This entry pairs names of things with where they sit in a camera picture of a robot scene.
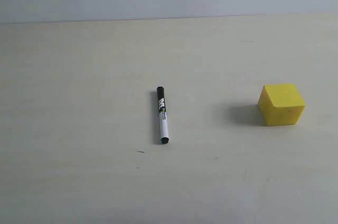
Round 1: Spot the yellow foam cube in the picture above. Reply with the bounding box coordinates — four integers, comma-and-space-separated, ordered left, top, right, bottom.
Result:
258, 83, 305, 126

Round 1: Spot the black and white whiteboard marker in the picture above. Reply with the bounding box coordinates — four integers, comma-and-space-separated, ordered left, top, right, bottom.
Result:
157, 86, 170, 144

